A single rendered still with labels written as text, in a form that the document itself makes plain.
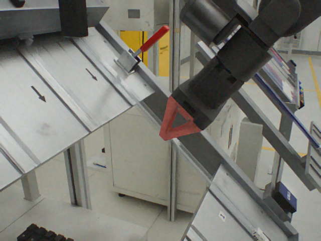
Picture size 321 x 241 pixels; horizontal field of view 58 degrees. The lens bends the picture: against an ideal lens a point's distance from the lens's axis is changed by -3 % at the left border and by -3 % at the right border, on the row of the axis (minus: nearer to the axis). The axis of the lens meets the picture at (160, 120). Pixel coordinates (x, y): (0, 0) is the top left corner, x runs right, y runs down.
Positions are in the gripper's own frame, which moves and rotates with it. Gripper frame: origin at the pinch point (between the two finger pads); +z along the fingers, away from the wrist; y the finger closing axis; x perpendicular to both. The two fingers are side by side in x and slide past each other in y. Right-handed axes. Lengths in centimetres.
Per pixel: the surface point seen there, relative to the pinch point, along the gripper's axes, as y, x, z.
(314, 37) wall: -749, 81, -22
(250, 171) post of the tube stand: -37.0, 24.5, 11.6
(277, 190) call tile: -9.4, 21.7, -2.3
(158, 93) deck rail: -8.0, -6.2, 0.2
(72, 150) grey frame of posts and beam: -10.6, -13.3, 29.1
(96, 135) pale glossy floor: -162, -45, 153
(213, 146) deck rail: -8.2, 7.8, -0.1
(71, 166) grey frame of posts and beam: -11.3, -11.1, 34.3
